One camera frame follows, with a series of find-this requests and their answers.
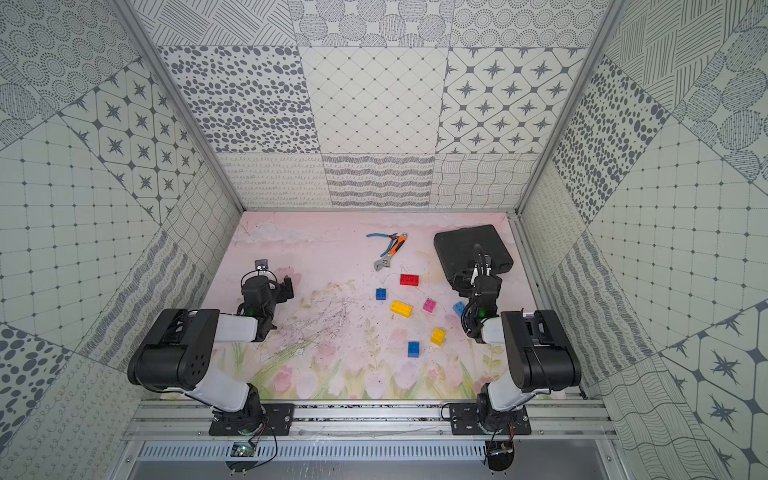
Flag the pink lego brick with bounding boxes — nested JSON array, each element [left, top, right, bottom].
[[423, 298, 436, 313]]

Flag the yellow small lego brick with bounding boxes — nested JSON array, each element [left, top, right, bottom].
[[430, 328, 446, 346]]

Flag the red lego brick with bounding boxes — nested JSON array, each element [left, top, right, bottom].
[[399, 274, 420, 286]]

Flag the yellow long lego brick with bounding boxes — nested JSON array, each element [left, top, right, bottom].
[[390, 300, 413, 318]]

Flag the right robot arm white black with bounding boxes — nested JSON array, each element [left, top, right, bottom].
[[449, 259, 581, 435]]

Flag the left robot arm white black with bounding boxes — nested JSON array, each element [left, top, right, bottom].
[[127, 267, 295, 437]]

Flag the light blue lego brick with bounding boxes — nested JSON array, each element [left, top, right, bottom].
[[453, 302, 466, 317]]

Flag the black plastic tool case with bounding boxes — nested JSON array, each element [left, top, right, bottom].
[[433, 224, 514, 291]]

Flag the orange adjustable wrench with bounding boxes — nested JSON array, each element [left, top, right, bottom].
[[374, 233, 408, 272]]

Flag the pink floral table mat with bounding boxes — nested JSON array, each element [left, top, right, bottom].
[[203, 212, 516, 400]]

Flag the right controller board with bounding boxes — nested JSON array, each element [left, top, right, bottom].
[[484, 440, 515, 472]]

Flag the controller board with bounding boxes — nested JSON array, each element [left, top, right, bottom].
[[225, 443, 258, 473], [484, 440, 515, 472]]

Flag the left controller board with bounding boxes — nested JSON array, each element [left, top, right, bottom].
[[225, 443, 258, 473]]

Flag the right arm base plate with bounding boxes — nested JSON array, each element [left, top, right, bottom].
[[446, 402, 532, 436]]

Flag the blue handled pliers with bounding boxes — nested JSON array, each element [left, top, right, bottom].
[[366, 233, 400, 242]]

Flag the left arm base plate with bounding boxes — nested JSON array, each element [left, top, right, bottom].
[[208, 403, 295, 437]]

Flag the aluminium rail frame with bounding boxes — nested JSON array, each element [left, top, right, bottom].
[[123, 398, 618, 441]]

